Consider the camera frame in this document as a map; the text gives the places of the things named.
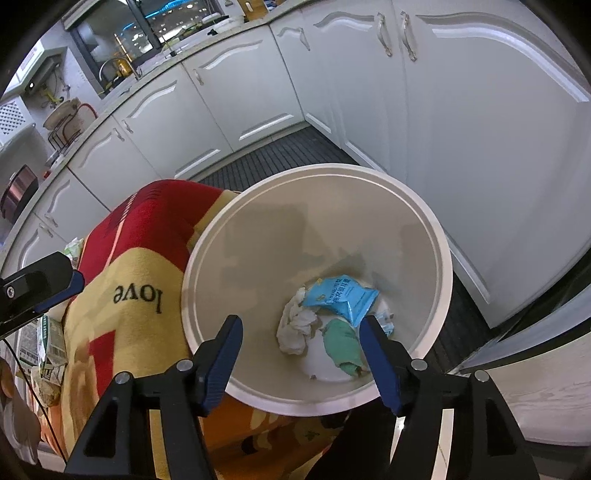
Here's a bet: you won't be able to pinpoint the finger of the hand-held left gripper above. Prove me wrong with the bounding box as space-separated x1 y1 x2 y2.
0 251 85 337

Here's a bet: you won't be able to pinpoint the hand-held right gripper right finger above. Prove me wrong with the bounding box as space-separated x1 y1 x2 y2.
359 315 541 480

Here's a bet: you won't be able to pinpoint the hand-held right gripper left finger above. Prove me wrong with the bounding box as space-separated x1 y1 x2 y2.
65 315 244 480

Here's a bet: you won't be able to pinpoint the white round trash bin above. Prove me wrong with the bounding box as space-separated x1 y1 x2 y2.
181 163 454 415

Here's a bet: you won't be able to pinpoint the green crumpled wrapper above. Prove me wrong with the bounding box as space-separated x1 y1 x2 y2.
321 320 370 377

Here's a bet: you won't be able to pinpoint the green white carton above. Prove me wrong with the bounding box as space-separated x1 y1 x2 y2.
19 315 70 377

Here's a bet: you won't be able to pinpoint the crumpled white tissue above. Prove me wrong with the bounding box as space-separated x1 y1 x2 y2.
276 287 321 355

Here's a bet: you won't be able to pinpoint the blue plastic packet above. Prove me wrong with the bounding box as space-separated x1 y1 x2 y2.
302 275 380 326

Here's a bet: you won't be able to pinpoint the red yellow printed blanket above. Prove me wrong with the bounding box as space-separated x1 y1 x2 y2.
39 180 352 480

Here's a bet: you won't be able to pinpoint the pale woodgrain door panel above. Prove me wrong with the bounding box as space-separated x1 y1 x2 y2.
450 300 591 448

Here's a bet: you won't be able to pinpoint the brass faucet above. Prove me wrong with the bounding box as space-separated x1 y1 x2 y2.
99 56 142 88

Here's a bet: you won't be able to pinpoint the dark kitchen window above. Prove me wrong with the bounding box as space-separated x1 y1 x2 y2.
69 0 252 95

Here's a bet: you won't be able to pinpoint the white kitchen cabinets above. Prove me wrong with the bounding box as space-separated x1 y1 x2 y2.
0 0 591 333

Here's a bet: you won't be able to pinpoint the thin black cable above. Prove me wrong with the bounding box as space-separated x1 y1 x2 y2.
0 336 63 460

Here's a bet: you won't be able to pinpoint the black wire dish rack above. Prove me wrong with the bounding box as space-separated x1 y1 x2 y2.
45 98 99 152

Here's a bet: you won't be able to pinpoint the white wall appliance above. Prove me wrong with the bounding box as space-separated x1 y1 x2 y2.
19 39 69 94

